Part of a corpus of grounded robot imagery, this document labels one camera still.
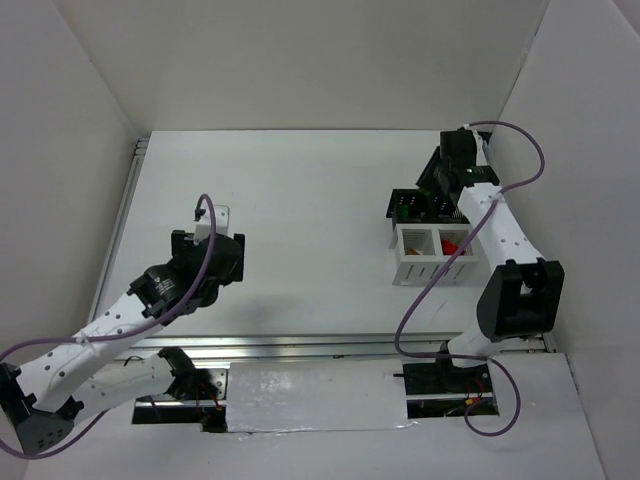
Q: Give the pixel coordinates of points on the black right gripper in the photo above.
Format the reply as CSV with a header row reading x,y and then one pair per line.
x,y
400,205

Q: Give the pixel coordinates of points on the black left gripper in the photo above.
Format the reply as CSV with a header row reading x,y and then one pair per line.
x,y
238,256

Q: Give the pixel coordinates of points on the red curved lego brick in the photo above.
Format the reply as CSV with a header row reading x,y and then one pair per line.
x,y
448,247

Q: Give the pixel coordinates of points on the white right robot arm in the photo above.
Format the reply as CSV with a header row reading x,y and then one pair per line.
x,y
522,295

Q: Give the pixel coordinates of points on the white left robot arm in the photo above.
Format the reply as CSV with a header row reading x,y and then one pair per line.
x,y
44,399

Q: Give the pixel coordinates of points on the black slotted container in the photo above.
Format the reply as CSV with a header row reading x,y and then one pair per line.
x,y
433,208

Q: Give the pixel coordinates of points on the white slotted container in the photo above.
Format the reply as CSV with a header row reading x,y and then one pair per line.
x,y
470,269

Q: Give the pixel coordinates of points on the white taped cover panel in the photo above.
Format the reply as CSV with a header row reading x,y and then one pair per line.
x,y
316,396

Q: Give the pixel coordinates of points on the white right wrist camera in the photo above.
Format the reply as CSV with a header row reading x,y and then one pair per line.
x,y
481,145

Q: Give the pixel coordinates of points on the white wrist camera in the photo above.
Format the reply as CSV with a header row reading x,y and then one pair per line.
x,y
481,145
206,217

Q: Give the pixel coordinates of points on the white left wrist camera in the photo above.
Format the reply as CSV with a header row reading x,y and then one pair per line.
x,y
206,217

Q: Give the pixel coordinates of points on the aluminium front rail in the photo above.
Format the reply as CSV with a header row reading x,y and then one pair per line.
x,y
297,347

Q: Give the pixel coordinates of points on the aluminium rail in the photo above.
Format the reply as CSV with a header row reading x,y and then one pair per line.
x,y
297,347
139,153

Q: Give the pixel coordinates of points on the aluminium left side rail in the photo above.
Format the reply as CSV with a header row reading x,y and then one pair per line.
x,y
139,153

